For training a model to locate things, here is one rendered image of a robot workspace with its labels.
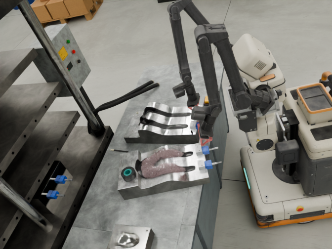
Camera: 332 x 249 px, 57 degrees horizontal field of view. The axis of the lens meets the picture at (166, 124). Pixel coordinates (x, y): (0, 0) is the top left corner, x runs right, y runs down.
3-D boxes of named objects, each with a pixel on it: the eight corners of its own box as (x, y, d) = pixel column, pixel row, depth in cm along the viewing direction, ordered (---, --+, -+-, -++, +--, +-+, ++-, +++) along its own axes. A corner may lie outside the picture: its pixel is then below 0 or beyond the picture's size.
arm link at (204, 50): (209, 35, 119) (206, 23, 126) (195, 39, 119) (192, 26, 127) (223, 115, 148) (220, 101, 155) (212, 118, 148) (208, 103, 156)
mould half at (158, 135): (204, 114, 208) (201, 100, 199) (198, 144, 191) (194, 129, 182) (137, 116, 225) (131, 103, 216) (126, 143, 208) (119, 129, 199)
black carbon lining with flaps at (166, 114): (192, 113, 201) (189, 103, 195) (187, 132, 191) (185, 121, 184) (144, 115, 213) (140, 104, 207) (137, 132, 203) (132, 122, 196)
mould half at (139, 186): (203, 147, 188) (200, 136, 180) (210, 183, 169) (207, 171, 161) (126, 164, 194) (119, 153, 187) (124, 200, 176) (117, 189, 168)
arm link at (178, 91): (189, 75, 175) (186, 71, 182) (170, 83, 175) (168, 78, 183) (195, 93, 180) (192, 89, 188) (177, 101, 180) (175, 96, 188)
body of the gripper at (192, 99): (186, 106, 187) (184, 97, 182) (189, 95, 194) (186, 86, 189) (197, 105, 185) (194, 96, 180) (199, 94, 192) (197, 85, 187)
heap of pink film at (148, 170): (183, 149, 183) (180, 141, 178) (186, 174, 170) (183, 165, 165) (142, 159, 186) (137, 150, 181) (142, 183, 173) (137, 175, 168)
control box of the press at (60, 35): (139, 157, 306) (70, 22, 207) (129, 182, 286) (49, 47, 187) (119, 156, 314) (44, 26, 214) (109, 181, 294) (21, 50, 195)
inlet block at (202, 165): (221, 161, 174) (220, 155, 170) (223, 168, 170) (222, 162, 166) (198, 166, 175) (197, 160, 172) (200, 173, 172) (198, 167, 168)
